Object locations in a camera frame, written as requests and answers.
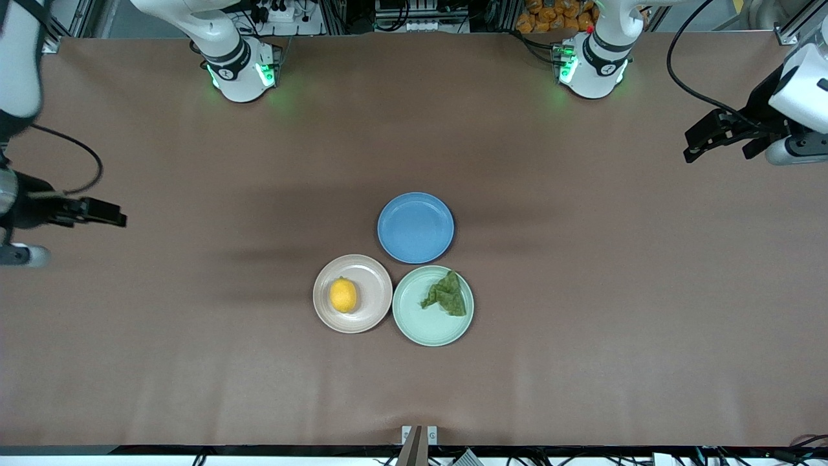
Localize yellow lemon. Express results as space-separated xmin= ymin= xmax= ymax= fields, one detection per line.
xmin=329 ymin=277 xmax=358 ymax=315

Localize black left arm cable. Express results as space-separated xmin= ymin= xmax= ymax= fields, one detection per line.
xmin=667 ymin=0 xmax=772 ymax=122

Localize mint green plate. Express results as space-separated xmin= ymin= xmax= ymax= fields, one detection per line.
xmin=392 ymin=265 xmax=475 ymax=347

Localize beige pink plate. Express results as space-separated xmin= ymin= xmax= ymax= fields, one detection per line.
xmin=312 ymin=254 xmax=393 ymax=334

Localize blue plate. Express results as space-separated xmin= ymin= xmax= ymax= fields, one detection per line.
xmin=377 ymin=192 xmax=455 ymax=265

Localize pile of orange items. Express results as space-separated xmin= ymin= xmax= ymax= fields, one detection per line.
xmin=516 ymin=0 xmax=604 ymax=34

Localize white power strip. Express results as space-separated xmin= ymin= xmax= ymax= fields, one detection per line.
xmin=254 ymin=0 xmax=306 ymax=24

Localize green lettuce leaf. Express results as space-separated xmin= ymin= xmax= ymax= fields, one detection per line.
xmin=420 ymin=270 xmax=468 ymax=317

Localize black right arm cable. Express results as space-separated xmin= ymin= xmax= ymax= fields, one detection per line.
xmin=28 ymin=123 xmax=104 ymax=196

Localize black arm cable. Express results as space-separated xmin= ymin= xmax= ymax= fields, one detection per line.
xmin=28 ymin=123 xmax=104 ymax=196
xmin=667 ymin=0 xmax=772 ymax=122

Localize aluminium frame profile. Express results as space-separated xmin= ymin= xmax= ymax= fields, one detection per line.
xmin=45 ymin=0 xmax=98 ymax=54
xmin=774 ymin=0 xmax=828 ymax=46

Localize black base cable bundle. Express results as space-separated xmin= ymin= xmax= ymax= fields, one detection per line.
xmin=510 ymin=28 xmax=565 ymax=67

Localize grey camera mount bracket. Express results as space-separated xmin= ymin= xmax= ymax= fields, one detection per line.
xmin=396 ymin=425 xmax=438 ymax=466

